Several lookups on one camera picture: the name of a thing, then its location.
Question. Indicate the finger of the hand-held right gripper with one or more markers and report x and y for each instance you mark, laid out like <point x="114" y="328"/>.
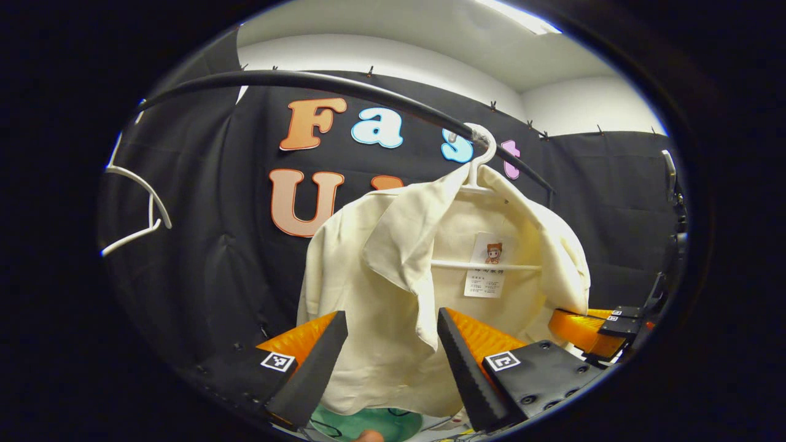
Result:
<point x="580" y="331"/>
<point x="629" y="311"/>

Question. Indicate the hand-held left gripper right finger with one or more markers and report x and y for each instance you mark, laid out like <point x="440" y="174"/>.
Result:
<point x="466" y="380"/>

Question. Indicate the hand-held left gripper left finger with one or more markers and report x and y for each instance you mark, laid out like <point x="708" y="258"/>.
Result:
<point x="319" y="374"/>

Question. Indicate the green laundry hamper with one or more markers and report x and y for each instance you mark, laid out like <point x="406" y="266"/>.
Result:
<point x="362" y="423"/>

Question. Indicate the cream collared shirt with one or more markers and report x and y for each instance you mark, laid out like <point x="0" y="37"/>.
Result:
<point x="381" y="294"/>

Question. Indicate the white clothes hanger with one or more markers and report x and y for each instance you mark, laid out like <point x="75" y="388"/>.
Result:
<point x="156" y="199"/>
<point x="476" y="166"/>

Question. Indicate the black clothes rack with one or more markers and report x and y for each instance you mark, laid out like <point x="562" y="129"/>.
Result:
<point x="319" y="81"/>

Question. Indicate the black backdrop cloth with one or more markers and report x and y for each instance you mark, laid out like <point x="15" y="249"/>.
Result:
<point x="233" y="258"/>

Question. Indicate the row of small black clips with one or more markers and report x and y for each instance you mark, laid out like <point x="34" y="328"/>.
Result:
<point x="369" y="71"/>

